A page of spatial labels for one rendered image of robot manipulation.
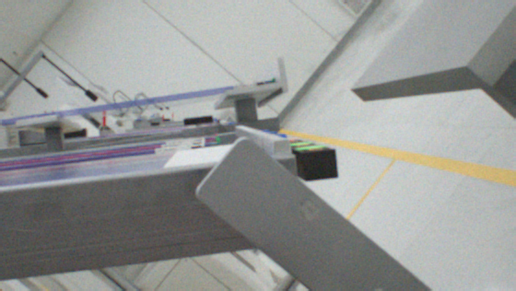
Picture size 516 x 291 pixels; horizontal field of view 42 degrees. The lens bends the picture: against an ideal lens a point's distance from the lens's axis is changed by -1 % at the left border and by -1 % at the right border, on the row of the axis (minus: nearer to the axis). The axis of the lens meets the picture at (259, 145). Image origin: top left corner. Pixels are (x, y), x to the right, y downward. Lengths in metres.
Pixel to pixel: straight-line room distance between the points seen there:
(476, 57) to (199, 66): 7.85
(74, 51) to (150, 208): 8.30
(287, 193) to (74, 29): 8.39
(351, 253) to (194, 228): 0.11
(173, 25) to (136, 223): 8.19
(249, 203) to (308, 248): 0.05
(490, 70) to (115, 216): 0.48
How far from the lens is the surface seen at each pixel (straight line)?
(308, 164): 0.79
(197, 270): 1.96
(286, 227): 0.42
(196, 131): 1.14
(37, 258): 0.48
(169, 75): 8.58
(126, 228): 0.47
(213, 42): 8.60
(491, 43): 0.80
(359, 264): 0.43
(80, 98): 5.51
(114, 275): 1.94
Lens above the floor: 0.78
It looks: 5 degrees down
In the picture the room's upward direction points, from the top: 50 degrees counter-clockwise
